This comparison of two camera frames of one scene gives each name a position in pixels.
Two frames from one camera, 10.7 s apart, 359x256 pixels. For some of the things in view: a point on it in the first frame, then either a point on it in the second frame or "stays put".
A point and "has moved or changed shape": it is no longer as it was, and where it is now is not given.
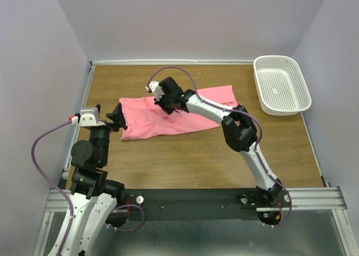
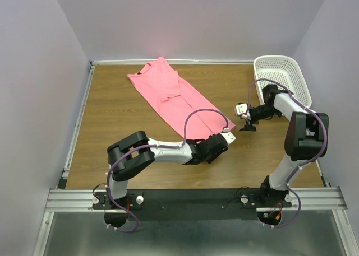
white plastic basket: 281,88 stays put
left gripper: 118,116 → 210,160
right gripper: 159,104 → 248,126
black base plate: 197,204 stays put
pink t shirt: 143,118 has moved or changed shape
